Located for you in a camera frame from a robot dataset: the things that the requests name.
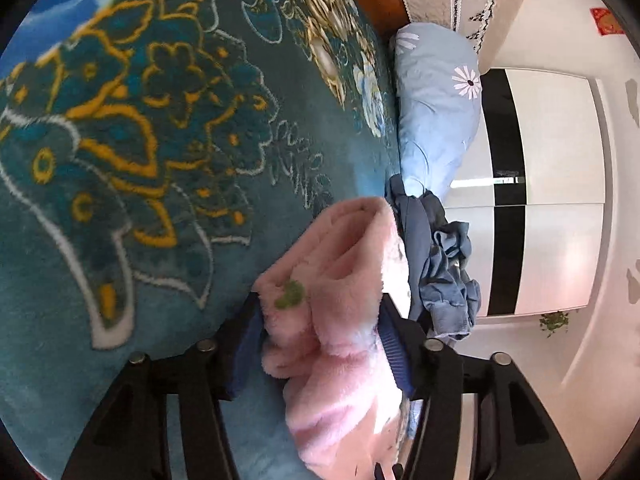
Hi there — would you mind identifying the red wall decoration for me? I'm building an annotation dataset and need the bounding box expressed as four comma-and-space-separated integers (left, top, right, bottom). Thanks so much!
590, 7, 626, 37

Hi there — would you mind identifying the pink fleece garment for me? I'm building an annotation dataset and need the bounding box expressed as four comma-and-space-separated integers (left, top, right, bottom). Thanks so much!
251, 196, 416, 480

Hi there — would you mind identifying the dark blue garment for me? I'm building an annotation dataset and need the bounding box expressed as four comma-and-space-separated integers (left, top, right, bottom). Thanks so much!
385, 174, 482, 342

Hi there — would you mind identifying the white wardrobe with black stripe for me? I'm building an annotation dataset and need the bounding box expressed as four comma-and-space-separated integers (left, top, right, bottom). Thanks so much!
442, 67, 613, 318

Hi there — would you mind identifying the teal floral blanket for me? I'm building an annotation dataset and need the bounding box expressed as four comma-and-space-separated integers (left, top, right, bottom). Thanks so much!
0, 0, 406, 480

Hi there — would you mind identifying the green leafy plant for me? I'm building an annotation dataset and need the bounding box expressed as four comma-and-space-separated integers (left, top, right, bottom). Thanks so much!
539, 311, 570, 337

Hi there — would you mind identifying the light blue floral pillow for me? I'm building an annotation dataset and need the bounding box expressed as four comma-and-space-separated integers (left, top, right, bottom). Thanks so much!
395, 22, 483, 196

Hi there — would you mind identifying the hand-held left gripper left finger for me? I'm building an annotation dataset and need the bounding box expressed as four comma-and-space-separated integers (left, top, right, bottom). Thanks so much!
60, 294, 267, 480

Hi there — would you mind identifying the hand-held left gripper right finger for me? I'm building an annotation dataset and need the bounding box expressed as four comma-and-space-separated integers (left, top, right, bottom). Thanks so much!
375, 292, 581, 480

